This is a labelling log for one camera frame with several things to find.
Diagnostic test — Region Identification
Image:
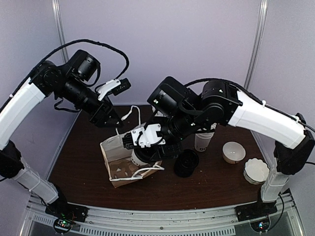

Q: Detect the white paper coffee cup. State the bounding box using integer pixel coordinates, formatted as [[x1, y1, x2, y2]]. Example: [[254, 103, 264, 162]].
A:
[[130, 149, 152, 167]]

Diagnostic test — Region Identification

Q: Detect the cardboard cup carrier tray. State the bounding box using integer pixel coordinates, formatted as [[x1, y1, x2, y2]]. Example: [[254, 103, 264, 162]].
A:
[[109, 159, 136, 179]]

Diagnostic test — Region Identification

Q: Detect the brown paper bag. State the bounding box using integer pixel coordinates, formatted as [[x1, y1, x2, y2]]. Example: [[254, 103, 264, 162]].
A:
[[100, 130, 164, 188]]

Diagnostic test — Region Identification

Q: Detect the black cup lid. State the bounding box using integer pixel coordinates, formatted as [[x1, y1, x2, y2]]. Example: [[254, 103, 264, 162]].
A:
[[135, 147, 160, 163]]

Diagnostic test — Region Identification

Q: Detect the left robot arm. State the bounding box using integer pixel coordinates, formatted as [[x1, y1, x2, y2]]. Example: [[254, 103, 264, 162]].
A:
[[0, 50, 130, 218]]

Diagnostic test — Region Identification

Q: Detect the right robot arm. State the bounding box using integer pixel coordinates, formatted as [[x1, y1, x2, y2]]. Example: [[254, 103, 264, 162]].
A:
[[148, 76, 315, 217]]

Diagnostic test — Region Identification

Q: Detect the stack of black lids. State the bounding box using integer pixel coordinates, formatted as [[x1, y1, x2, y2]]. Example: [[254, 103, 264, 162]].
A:
[[173, 149, 199, 178]]

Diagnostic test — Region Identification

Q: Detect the stack of white paper cups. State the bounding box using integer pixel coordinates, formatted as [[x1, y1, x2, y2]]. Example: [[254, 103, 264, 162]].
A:
[[194, 132, 214, 152]]

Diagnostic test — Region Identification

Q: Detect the white round bowl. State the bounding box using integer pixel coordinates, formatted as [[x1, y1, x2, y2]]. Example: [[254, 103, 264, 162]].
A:
[[222, 142, 246, 164]]

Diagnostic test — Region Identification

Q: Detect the white scalloped bowl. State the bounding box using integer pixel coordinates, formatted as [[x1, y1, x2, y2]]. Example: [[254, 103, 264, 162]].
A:
[[243, 158, 270, 185]]

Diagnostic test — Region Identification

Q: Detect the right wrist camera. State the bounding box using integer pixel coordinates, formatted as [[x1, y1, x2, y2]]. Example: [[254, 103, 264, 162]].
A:
[[122, 124, 166, 149]]

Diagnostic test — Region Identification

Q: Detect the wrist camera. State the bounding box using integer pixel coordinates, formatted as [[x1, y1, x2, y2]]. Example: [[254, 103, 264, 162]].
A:
[[122, 124, 166, 149], [96, 78, 131, 101]]

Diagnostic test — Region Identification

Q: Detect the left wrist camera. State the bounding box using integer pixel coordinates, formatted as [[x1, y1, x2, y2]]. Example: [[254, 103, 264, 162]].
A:
[[96, 78, 131, 101]]

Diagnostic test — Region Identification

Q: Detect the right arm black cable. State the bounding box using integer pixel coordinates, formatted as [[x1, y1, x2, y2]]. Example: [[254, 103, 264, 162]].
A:
[[184, 78, 315, 165]]

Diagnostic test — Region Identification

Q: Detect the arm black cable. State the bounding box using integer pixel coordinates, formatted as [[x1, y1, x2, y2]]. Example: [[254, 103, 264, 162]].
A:
[[184, 78, 315, 165], [7, 39, 130, 99]]

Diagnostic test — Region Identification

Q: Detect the aluminium front rail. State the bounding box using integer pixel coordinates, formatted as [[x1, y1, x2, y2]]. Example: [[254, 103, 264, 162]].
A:
[[18, 193, 306, 236]]

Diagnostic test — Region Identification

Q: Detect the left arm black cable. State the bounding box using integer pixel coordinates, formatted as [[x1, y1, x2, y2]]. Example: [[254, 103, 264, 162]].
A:
[[7, 39, 130, 99]]

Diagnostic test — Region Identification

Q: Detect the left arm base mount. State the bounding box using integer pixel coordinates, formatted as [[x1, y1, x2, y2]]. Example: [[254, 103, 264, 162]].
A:
[[41, 201, 88, 235]]

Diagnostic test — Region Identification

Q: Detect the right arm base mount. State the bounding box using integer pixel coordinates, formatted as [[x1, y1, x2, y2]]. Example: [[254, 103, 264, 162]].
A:
[[235, 201, 278, 233]]

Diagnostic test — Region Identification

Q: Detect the left metal wall post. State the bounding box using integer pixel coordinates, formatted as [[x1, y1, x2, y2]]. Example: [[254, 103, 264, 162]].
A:
[[51, 0, 68, 62]]

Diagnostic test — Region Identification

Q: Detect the metal wall post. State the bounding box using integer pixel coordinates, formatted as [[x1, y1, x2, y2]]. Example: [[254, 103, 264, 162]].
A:
[[51, 0, 68, 62], [244, 0, 268, 89]]

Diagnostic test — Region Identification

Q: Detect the right metal wall post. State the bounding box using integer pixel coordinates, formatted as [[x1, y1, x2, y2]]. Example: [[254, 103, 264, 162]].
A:
[[244, 0, 268, 89]]

